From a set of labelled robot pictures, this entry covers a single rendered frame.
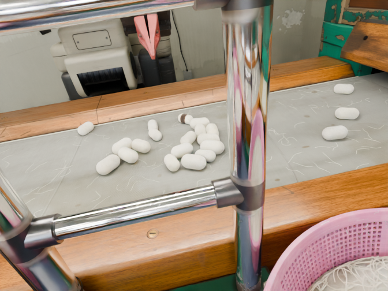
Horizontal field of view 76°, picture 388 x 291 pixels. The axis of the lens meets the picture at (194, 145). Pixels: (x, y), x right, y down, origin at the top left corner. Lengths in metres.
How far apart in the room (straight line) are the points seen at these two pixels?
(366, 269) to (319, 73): 0.46
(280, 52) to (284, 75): 2.06
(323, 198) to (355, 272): 0.07
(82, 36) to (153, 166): 0.71
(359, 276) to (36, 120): 0.58
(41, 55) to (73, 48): 1.61
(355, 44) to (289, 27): 2.06
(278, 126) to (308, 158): 0.10
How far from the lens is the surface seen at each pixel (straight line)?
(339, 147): 0.41
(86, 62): 0.99
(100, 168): 0.38
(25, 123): 0.62
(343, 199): 0.29
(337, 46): 0.75
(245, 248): 0.21
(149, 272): 0.26
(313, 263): 0.27
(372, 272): 0.29
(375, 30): 0.60
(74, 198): 0.38
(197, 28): 2.41
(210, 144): 0.37
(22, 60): 2.71
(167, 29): 0.59
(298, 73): 0.64
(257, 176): 0.16
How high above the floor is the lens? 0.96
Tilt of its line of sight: 33 degrees down
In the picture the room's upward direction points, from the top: 8 degrees counter-clockwise
